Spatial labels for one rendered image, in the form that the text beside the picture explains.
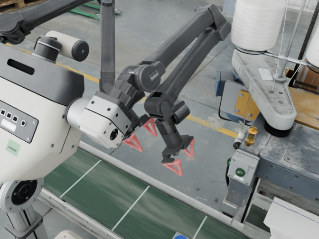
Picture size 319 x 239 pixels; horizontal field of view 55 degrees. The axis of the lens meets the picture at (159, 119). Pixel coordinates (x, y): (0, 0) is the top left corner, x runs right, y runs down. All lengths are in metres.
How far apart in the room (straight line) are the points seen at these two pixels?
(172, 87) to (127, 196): 1.18
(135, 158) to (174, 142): 1.77
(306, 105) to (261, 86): 0.21
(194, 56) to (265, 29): 0.25
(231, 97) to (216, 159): 1.51
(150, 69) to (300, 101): 0.64
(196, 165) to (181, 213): 0.87
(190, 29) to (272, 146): 0.46
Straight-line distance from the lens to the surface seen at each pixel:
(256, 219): 1.82
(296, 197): 1.29
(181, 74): 1.01
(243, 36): 1.11
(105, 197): 2.03
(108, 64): 1.16
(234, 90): 1.36
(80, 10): 5.88
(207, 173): 2.70
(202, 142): 2.97
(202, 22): 1.08
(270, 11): 1.08
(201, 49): 1.08
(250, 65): 1.28
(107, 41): 1.20
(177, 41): 0.99
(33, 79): 0.96
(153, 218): 1.93
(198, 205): 1.98
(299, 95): 1.33
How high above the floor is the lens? 1.99
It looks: 39 degrees down
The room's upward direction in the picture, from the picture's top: 2 degrees clockwise
